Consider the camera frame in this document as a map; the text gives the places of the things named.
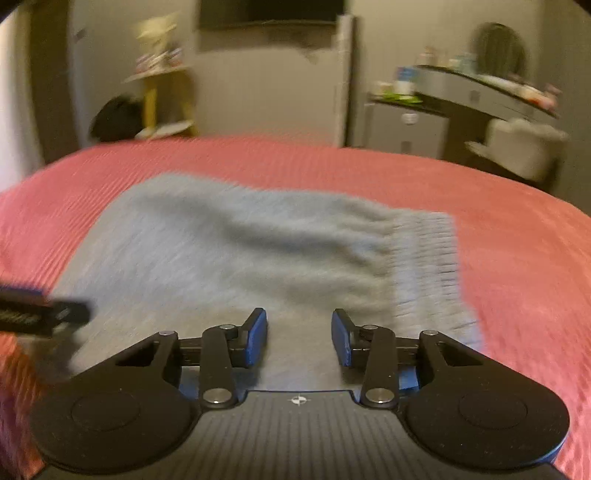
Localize grey sweatpants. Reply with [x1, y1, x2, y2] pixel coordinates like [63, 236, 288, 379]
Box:
[35, 174, 481, 390]

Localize red ribbed bedspread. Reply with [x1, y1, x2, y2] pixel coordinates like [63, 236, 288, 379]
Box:
[1, 137, 590, 479]

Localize dark wooden door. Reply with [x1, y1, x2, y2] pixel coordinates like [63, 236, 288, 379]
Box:
[29, 0, 79, 164]

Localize black bag on floor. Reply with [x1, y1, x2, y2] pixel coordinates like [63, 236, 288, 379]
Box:
[89, 95, 143, 143]

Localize yellow-legged side table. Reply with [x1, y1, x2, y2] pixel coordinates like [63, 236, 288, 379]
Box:
[123, 65, 198, 140]

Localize white fluffy chair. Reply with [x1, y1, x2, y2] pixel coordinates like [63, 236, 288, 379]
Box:
[465, 118, 569, 182]

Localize wrapped flower bouquet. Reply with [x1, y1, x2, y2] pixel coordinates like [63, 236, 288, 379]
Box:
[133, 12, 182, 74]

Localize grey vanity desk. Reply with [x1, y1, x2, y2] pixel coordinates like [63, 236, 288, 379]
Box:
[416, 66, 558, 125]

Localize white blue canister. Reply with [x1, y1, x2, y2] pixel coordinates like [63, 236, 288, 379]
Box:
[394, 66, 416, 96]

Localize round vanity mirror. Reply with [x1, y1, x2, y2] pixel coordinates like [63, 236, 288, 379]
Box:
[473, 22, 528, 79]

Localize white tall air conditioner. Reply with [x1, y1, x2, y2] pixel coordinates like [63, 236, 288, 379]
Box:
[332, 14, 356, 148]

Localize black wall television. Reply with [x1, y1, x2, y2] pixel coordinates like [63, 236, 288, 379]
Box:
[197, 0, 346, 30]

